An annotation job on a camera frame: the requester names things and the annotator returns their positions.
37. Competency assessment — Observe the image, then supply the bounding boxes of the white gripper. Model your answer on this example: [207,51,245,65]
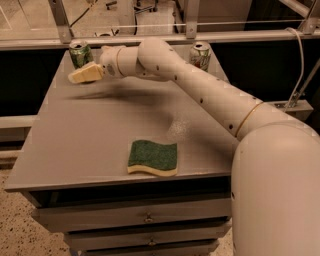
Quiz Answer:
[68,46,125,84]

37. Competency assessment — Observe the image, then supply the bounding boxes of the green soda can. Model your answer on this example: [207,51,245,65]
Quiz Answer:
[69,40,93,69]

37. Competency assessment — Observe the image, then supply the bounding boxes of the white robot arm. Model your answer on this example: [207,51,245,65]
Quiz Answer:
[69,38,320,256]

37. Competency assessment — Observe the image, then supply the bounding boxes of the white 7up can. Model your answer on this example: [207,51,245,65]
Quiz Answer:
[189,41,211,71]

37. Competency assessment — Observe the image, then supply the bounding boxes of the grey drawer cabinet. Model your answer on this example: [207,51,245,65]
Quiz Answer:
[4,44,276,256]

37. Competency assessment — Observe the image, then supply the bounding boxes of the green yellow sponge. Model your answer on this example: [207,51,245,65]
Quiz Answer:
[127,140,178,177]

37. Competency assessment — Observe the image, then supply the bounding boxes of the top grey drawer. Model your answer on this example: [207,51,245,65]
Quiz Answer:
[32,194,231,233]

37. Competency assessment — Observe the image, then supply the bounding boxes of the grey drawer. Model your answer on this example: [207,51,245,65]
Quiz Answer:
[65,221,231,251]
[32,194,231,233]
[85,240,219,256]

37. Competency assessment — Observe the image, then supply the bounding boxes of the middle grey drawer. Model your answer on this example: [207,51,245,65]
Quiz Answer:
[65,221,231,251]

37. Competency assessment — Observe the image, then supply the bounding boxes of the bottom grey drawer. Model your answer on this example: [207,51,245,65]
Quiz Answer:
[85,240,219,256]

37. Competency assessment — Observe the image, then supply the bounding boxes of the white cable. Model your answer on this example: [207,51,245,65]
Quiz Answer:
[283,27,306,111]

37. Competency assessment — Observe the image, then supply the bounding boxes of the metal railing frame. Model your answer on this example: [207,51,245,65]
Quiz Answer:
[0,0,320,52]

